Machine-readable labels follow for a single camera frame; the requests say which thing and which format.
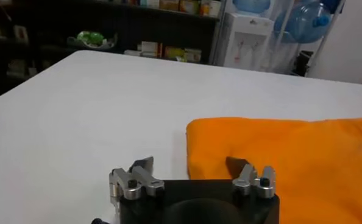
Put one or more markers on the black shelf unit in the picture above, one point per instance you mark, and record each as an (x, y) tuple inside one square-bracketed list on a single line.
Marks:
[(47, 18)]

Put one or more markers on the orange t-shirt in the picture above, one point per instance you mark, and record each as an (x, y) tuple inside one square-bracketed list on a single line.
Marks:
[(306, 167)]

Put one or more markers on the white water dispenser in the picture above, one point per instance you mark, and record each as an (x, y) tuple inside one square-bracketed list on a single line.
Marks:
[(248, 48)]

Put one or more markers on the red white medicine box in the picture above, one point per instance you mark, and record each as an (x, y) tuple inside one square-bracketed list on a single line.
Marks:
[(150, 49)]

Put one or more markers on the green white patterned bowl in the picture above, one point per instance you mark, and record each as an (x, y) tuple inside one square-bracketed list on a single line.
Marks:
[(91, 39)]

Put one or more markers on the white metal jug rack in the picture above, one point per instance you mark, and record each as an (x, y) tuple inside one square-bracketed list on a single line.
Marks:
[(321, 45)]

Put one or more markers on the labelled blue water jug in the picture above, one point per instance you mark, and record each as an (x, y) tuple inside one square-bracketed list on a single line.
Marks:
[(251, 6)]

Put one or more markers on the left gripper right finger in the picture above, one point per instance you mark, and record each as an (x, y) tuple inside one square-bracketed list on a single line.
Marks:
[(248, 182)]

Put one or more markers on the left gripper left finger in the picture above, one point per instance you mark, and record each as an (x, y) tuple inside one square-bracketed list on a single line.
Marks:
[(132, 185)]

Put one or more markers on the blue capped water jug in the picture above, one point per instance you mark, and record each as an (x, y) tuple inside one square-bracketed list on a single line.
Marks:
[(303, 24)]

